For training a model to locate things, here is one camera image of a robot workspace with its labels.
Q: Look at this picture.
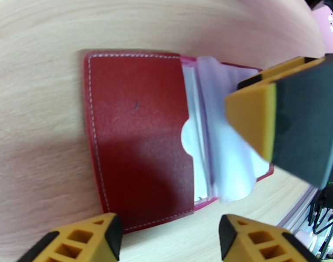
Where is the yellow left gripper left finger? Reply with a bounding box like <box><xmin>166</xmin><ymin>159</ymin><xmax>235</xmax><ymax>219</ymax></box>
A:
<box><xmin>17</xmin><ymin>212</ymin><xmax>124</xmax><ymax>262</ymax></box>

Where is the red leather card holder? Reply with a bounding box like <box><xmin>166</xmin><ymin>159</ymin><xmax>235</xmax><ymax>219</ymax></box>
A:
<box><xmin>83</xmin><ymin>50</ymin><xmax>275</xmax><ymax>234</ymax></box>

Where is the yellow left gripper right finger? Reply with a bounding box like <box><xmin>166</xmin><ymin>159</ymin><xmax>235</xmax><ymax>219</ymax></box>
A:
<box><xmin>218</xmin><ymin>214</ymin><xmax>319</xmax><ymax>262</ymax></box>

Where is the small black electronics board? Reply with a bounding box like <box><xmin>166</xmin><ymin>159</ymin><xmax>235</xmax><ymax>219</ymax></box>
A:
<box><xmin>316</xmin><ymin>182</ymin><xmax>333</xmax><ymax>213</ymax></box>

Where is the aluminium frame rail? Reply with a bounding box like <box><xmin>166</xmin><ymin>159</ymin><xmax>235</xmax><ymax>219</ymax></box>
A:
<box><xmin>276</xmin><ymin>185</ymin><xmax>324</xmax><ymax>229</ymax></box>

